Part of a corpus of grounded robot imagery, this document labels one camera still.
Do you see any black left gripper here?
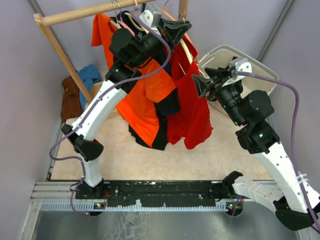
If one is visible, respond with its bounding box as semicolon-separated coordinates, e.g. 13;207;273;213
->
131;17;191;68

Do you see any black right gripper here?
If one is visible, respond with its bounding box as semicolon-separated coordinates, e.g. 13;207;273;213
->
191;67;246;127

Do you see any red t shirt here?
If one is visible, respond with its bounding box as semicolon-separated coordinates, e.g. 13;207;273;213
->
166;37;213;150

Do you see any beige wooden hanger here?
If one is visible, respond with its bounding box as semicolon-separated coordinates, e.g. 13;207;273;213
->
178;13;199;73

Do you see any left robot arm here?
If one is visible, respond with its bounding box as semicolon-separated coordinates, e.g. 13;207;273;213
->
62;19;191;199

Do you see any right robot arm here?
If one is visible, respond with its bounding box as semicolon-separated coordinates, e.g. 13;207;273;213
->
191;67;320;231

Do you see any navy t shirt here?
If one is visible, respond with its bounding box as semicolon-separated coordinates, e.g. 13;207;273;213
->
117;10;180;116

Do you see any pink hanger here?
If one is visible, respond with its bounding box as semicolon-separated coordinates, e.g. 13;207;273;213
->
116;11;135;37

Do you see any white plastic hanger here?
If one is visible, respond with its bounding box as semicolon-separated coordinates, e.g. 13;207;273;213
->
111;0;125;29

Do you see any black orange t shirt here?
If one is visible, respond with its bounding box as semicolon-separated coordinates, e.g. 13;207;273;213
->
128;99;173;151

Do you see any white laundry basket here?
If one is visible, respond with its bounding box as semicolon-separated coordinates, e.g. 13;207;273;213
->
198;44;280;118

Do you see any blue cloth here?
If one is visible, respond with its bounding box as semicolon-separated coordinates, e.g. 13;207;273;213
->
77;63;103;107

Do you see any brown cloth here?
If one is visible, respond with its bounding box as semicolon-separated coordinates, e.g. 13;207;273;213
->
60;76;83;123

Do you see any wooden clothes rack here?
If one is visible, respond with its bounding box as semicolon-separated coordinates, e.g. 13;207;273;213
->
33;0;189;121

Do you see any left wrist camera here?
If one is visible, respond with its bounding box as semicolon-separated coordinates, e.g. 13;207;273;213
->
139;3;162;28

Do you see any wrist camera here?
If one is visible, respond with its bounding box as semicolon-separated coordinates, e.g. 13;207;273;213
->
139;3;162;28
222;57;253;88

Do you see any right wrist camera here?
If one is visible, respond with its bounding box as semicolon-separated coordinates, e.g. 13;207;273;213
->
222;57;253;88

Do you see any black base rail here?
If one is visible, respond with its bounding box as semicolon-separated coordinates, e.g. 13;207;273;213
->
75;180;237;208

